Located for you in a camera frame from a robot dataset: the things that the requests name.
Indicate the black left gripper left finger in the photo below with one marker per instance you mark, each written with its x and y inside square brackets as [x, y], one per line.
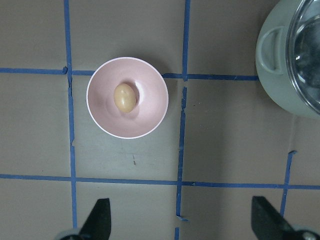
[98, 224]

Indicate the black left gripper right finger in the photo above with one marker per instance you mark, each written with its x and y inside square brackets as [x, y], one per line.
[268, 224]

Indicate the pink bowl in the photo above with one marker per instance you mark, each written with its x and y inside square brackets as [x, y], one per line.
[151, 94]

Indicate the beige egg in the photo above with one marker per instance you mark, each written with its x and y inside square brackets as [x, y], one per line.
[124, 98]

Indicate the pale green cooking pot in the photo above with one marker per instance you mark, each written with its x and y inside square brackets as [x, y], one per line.
[271, 61]

